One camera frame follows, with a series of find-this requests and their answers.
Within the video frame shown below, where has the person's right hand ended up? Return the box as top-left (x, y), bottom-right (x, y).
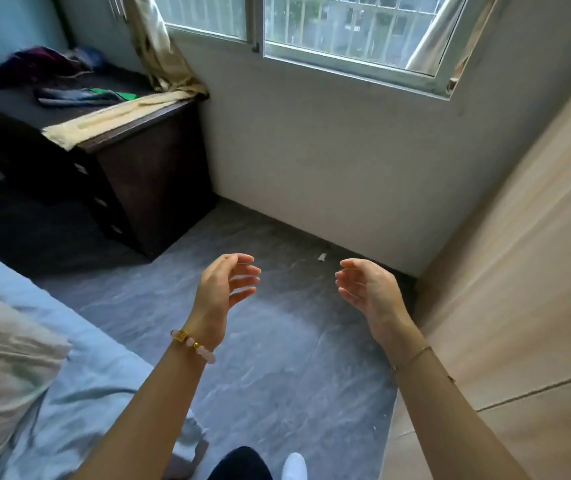
top-left (334, 258), bottom-right (429, 364)

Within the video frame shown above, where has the beige patterned curtain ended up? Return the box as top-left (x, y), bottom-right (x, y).
top-left (121, 0), bottom-right (210, 99)

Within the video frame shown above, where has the beige towel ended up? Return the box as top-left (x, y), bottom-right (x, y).
top-left (41, 90), bottom-right (201, 151)

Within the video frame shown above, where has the green cloth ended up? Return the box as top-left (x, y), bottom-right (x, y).
top-left (89, 87), bottom-right (139, 102)

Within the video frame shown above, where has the person's black trouser leg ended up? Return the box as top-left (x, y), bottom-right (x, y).
top-left (208, 446), bottom-right (273, 480)

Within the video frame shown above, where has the person's right forearm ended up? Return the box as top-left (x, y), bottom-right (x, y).
top-left (393, 349), bottom-right (532, 480)

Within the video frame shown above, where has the blue grey cloth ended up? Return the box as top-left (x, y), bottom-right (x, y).
top-left (64, 45), bottom-right (107, 71)

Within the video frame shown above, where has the aluminium sliding window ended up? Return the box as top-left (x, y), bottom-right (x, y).
top-left (153, 0), bottom-right (511, 100)

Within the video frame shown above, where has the dark wooden drawer cabinet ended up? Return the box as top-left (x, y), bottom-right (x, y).
top-left (0, 65), bottom-right (216, 260)

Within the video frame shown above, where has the person's left forearm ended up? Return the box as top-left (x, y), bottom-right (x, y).
top-left (73, 339), bottom-right (212, 480)

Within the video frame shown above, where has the folded dark blue garment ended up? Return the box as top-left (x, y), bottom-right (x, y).
top-left (34, 86), bottom-right (127, 108)

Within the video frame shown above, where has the metal window grille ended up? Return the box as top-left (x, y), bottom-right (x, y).
top-left (265, 0), bottom-right (447, 66)

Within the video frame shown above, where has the light blue bed sheet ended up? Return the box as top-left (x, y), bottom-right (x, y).
top-left (0, 237), bottom-right (211, 480)

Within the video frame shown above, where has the maroon garment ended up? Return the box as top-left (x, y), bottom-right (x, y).
top-left (0, 46), bottom-right (93, 89)

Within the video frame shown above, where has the white shoe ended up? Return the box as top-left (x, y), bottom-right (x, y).
top-left (281, 452), bottom-right (308, 480)

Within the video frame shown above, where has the grey beige pillow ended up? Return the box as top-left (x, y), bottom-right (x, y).
top-left (0, 284), bottom-right (72, 480)

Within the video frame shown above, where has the pink bead bracelet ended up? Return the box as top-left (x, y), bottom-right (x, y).
top-left (170, 329), bottom-right (216, 365)

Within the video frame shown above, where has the grey blue cabinet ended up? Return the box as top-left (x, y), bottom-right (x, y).
top-left (53, 0), bottom-right (142, 74)

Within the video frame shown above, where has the thin gold chain bracelet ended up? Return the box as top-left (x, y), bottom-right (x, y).
top-left (391, 346), bottom-right (434, 373)

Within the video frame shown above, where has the person's left hand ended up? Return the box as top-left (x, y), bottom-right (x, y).
top-left (185, 253), bottom-right (262, 351)

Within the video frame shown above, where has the light wooden wardrobe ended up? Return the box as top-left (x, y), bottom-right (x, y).
top-left (379, 54), bottom-right (571, 480)

